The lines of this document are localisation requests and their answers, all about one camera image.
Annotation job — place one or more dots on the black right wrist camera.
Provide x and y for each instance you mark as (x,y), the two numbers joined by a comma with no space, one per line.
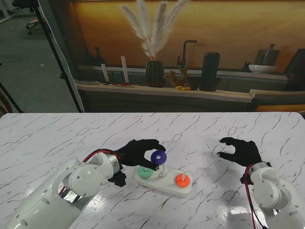
(243,179)

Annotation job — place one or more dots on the printed kitchen scene backdrop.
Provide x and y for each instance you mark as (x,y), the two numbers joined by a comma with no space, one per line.
(214,23)

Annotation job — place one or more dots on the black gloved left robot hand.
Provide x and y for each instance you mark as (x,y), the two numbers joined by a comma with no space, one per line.
(133,153)

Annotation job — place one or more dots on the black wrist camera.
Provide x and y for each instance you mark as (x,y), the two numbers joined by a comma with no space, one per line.
(119,180)
(243,179)

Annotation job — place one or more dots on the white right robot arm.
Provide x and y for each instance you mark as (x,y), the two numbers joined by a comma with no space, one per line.
(269,188)

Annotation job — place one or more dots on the black office chair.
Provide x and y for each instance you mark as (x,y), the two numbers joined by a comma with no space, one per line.
(22,4)

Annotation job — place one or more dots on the white three-rod Hanoi tower base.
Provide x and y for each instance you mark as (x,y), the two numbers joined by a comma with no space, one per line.
(166,187)

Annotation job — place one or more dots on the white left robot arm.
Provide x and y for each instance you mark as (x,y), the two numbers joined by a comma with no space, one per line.
(83,179)

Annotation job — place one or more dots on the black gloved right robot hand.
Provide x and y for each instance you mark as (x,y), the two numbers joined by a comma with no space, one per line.
(247,152)

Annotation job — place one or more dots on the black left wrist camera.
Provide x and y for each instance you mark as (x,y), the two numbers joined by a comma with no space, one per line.
(119,180)

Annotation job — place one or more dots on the white desk leg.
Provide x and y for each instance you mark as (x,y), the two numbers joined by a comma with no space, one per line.
(6,9)

